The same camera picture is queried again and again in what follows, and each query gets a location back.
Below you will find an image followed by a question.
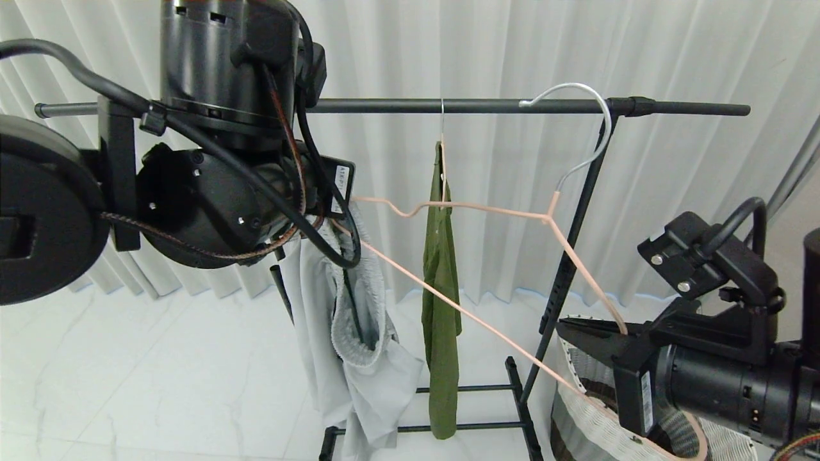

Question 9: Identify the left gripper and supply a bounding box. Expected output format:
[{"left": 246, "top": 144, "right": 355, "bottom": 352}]
[{"left": 138, "top": 144, "right": 356, "bottom": 270}]

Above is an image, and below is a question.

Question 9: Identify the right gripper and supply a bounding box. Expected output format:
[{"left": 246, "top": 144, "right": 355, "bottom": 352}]
[{"left": 612, "top": 346, "right": 805, "bottom": 442}]

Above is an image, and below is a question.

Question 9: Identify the pink clothes hanger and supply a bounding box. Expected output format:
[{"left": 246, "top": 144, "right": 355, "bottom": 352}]
[
  {"left": 438, "top": 98, "right": 450, "bottom": 212},
  {"left": 330, "top": 82, "right": 710, "bottom": 460}
]

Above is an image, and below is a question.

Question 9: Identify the pale grey garment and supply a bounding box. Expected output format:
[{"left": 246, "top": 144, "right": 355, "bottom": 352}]
[{"left": 279, "top": 205, "right": 425, "bottom": 461}]

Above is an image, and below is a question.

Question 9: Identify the green printed shirt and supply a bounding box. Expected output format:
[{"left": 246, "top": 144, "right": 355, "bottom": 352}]
[{"left": 421, "top": 142, "right": 463, "bottom": 441}]

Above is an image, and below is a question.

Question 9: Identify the white laundry basket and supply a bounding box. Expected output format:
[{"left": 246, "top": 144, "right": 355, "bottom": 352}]
[{"left": 550, "top": 314, "right": 760, "bottom": 461}]

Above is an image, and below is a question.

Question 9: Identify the black clothes rack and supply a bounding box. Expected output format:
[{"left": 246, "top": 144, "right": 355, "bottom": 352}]
[{"left": 34, "top": 96, "right": 751, "bottom": 461}]

